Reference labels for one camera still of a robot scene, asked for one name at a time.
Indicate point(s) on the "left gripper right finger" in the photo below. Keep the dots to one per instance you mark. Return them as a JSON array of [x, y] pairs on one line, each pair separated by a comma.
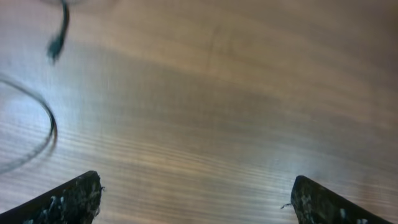
[[315, 204]]

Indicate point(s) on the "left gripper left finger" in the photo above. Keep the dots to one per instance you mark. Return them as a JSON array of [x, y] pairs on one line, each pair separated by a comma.
[[76, 201]]

